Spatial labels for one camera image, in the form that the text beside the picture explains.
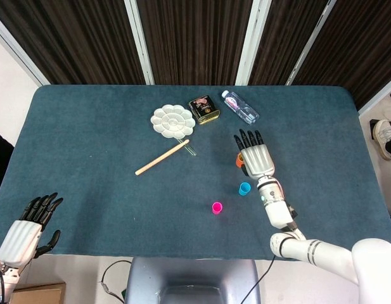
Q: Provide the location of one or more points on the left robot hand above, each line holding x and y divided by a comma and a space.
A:
19, 240

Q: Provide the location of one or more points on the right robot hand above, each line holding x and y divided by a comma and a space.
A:
258, 160

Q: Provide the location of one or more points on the blue plastic cup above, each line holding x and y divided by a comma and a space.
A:
244, 189

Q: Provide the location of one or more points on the pink plastic cup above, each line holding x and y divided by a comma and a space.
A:
217, 207

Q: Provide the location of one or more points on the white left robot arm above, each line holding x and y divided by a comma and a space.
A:
5, 282

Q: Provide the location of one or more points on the orange plastic cup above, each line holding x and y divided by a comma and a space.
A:
238, 161

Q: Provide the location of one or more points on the clear plastic water bottle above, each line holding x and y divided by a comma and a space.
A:
242, 109

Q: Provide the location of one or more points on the brown cardboard box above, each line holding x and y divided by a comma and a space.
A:
40, 293

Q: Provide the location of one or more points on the clear glass tube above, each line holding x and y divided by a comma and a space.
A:
192, 151

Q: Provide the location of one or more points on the black gold tin can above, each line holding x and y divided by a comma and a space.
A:
204, 111

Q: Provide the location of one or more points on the black fabric object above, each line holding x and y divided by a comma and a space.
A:
0, 158

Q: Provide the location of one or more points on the teal table cloth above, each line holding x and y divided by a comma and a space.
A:
103, 206

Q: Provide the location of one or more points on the white flower paint palette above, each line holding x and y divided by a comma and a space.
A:
173, 122

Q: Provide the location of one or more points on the wooden stick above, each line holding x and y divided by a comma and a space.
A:
160, 158

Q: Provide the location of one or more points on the dark brown curtain panel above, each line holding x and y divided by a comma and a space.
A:
195, 38
71, 38
363, 47
284, 38

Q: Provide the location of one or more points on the white sneaker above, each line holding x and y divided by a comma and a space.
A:
382, 136

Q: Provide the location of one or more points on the silver robot torso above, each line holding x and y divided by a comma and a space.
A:
189, 275

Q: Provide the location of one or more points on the white partition frame post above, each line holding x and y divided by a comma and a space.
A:
139, 44
21, 52
312, 44
250, 44

